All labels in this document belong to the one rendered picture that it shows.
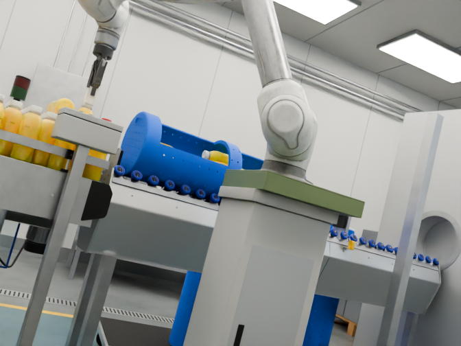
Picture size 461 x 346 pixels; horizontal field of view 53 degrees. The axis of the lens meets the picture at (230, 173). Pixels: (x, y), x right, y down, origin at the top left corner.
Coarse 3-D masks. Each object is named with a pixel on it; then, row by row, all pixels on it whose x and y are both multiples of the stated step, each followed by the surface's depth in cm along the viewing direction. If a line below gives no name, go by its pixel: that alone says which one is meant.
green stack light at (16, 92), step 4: (12, 88) 202; (16, 88) 201; (20, 88) 202; (12, 92) 201; (16, 92) 201; (20, 92) 202; (24, 92) 203; (12, 96) 201; (16, 96) 201; (20, 96) 202; (24, 96) 204; (24, 100) 204
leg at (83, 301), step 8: (96, 256) 194; (88, 264) 196; (96, 264) 194; (88, 272) 194; (96, 272) 194; (88, 280) 193; (88, 288) 193; (80, 296) 194; (88, 296) 193; (80, 304) 192; (80, 312) 192; (72, 320) 194; (80, 320) 192; (72, 328) 191; (80, 328) 192; (72, 336) 190; (72, 344) 191
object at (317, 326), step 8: (352, 232) 299; (320, 296) 290; (312, 304) 290; (320, 304) 290; (328, 304) 291; (336, 304) 296; (312, 312) 290; (320, 312) 289; (328, 312) 291; (312, 320) 289; (320, 320) 289; (328, 320) 291; (312, 328) 288; (320, 328) 289; (328, 328) 292; (312, 336) 288; (320, 336) 289; (328, 336) 293; (304, 344) 288; (312, 344) 287; (320, 344) 289; (328, 344) 295
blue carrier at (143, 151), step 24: (144, 120) 190; (144, 144) 183; (168, 144) 217; (192, 144) 220; (216, 144) 220; (144, 168) 187; (168, 168) 190; (192, 168) 195; (216, 168) 200; (240, 168) 207; (192, 192) 205; (216, 192) 206
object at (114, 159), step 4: (120, 148) 187; (120, 152) 188; (112, 156) 192; (116, 156) 188; (120, 156) 188; (108, 160) 195; (112, 160) 191; (116, 160) 187; (120, 160) 188; (112, 164) 189; (116, 164) 187; (108, 168) 191
